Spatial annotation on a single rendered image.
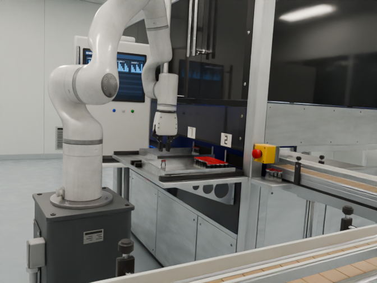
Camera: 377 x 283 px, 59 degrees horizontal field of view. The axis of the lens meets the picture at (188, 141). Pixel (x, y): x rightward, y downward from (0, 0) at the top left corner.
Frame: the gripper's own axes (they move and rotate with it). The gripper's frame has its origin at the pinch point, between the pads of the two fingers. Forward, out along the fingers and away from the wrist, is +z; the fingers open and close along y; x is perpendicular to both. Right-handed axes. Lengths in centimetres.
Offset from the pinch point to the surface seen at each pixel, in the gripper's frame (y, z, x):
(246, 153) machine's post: -30.9, 0.1, 18.5
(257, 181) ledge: -31.1, 10.8, 26.9
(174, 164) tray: -10.6, 9.9, -9.9
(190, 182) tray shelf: -2.7, 11.3, 20.7
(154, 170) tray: 6.3, 9.3, 5.3
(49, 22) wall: -5, -147, -534
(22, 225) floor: 47, 100, -193
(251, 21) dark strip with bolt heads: -30, -56, 14
